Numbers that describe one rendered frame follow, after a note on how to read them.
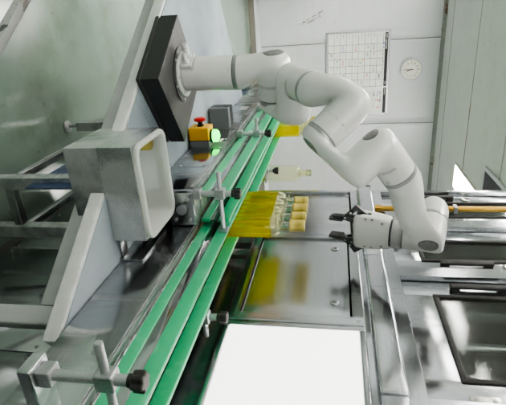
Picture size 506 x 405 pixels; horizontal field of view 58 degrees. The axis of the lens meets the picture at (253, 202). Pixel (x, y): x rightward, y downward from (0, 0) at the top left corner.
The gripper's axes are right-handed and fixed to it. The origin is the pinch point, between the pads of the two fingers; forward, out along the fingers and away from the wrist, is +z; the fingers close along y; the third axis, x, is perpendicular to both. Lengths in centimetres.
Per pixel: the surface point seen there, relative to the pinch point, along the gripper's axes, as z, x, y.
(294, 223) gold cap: 11.1, 4.3, 1.2
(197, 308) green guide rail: 20.4, 43.4, -3.6
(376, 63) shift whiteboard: 95, -579, -17
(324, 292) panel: -0.9, 15.0, -12.8
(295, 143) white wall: 211, -551, -134
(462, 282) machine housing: -34.2, -8.2, -16.6
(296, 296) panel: 5.6, 18.8, -12.8
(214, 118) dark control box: 60, -40, 20
